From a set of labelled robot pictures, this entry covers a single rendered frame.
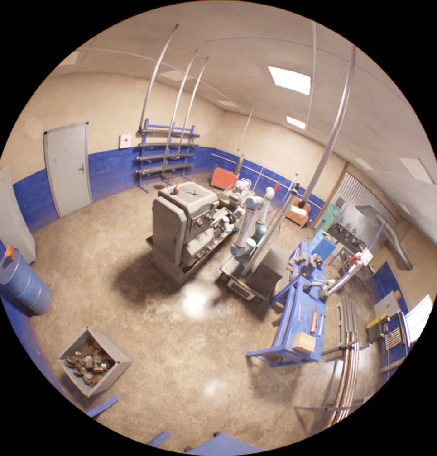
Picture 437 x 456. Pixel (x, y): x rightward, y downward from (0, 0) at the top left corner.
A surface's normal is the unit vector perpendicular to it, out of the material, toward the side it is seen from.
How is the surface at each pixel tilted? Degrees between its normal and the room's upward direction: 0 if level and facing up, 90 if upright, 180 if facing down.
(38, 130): 90
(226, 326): 0
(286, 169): 90
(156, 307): 0
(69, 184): 90
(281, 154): 90
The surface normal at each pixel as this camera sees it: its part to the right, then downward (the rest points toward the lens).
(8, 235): 0.82, 0.50
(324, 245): -0.50, 0.40
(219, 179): -0.20, 0.55
